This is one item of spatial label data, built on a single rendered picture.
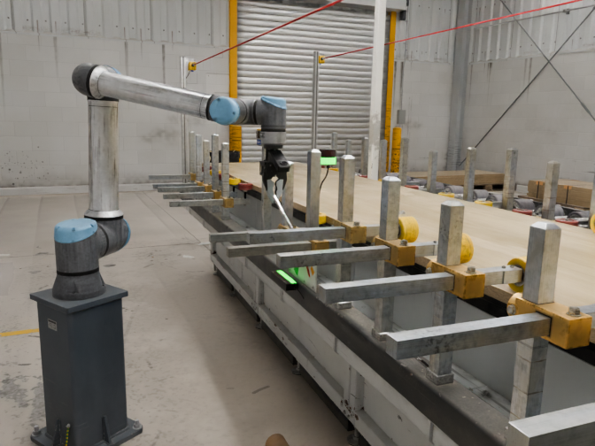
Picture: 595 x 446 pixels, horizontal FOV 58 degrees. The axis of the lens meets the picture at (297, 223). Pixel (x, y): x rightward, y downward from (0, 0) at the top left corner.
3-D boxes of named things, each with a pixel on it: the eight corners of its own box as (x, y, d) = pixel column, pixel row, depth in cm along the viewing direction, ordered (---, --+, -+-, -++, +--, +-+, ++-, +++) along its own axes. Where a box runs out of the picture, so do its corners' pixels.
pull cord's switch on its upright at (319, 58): (314, 186, 455) (318, 49, 434) (308, 184, 469) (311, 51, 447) (323, 186, 458) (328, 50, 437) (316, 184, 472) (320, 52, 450)
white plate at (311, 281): (314, 292, 179) (315, 263, 178) (288, 272, 203) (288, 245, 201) (316, 292, 180) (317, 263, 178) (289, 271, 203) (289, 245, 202)
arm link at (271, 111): (263, 96, 197) (289, 96, 195) (263, 131, 200) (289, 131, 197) (255, 95, 188) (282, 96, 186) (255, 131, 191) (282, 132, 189)
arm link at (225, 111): (57, 57, 188) (238, 96, 175) (80, 60, 200) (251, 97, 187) (54, 90, 191) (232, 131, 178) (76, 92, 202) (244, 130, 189)
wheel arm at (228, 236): (210, 245, 194) (210, 234, 193) (208, 243, 197) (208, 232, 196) (321, 238, 209) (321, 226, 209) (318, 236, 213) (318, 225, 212)
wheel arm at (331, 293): (325, 305, 100) (326, 287, 99) (318, 299, 103) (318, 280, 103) (534, 280, 118) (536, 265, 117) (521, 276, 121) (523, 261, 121)
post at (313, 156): (307, 288, 188) (311, 149, 178) (304, 286, 191) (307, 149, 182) (317, 288, 189) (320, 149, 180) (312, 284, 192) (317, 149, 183)
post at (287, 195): (283, 284, 212) (285, 161, 202) (280, 281, 215) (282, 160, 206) (291, 283, 213) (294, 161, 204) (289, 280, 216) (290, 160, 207)
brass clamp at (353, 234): (348, 244, 153) (349, 226, 152) (328, 234, 166) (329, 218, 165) (367, 242, 155) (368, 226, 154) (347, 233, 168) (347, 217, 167)
